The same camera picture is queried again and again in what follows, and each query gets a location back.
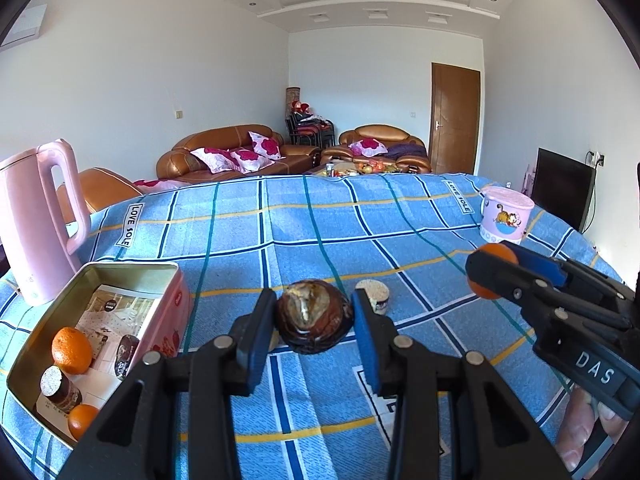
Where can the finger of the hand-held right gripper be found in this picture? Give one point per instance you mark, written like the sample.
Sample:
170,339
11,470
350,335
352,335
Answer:
545,265
505,280

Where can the pink electric kettle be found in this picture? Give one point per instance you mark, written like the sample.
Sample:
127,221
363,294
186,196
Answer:
30,220

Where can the printed leaflet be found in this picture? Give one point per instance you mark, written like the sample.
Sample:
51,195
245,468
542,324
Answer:
115,310

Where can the brown leather armchair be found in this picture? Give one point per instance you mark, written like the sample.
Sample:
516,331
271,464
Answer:
385,134

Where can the large orange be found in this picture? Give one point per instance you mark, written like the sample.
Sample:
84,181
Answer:
72,351

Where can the brown leather chair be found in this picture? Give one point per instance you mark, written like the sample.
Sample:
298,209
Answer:
105,187

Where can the cluttered coffee table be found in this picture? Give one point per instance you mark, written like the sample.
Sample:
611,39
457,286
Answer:
360,167

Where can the brown leather sofa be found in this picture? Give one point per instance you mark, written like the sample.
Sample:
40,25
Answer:
200,142

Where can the stacked black red chairs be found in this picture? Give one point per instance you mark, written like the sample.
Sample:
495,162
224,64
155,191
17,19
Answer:
310,130

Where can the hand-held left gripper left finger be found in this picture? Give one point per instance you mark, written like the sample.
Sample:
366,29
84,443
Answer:
261,340

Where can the pink tin box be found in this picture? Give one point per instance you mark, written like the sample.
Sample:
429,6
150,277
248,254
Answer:
172,305

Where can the white-topped cup pastry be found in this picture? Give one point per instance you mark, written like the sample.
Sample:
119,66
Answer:
374,291

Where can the brown wooden door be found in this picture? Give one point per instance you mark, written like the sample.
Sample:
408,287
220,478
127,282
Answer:
455,120

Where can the blue plaid tablecloth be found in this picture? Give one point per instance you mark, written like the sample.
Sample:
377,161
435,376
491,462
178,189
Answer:
325,220

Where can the purple cloth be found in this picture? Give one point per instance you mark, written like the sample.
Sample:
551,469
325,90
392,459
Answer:
407,151

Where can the chocolate cake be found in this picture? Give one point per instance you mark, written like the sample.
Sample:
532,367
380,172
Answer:
60,387

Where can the small orange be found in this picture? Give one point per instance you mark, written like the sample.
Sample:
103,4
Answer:
82,420
492,255

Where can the person's right hand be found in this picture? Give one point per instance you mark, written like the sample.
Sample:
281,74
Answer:
572,430

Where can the tall patterned vase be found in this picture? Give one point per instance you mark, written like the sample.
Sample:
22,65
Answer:
292,100

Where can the white red flower pillow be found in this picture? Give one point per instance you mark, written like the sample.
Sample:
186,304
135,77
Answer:
250,159
367,146
212,157
265,144

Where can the small pink cartoon bucket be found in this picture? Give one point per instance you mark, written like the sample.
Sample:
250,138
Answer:
505,215

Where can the black television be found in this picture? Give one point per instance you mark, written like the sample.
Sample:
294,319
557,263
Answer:
560,185

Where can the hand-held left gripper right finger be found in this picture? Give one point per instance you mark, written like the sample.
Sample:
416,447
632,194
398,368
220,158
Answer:
367,345

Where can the white wall air conditioner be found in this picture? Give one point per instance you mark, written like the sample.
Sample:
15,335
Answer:
25,27

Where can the red plush toy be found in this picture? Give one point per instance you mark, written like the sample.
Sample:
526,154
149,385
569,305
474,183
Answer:
301,107

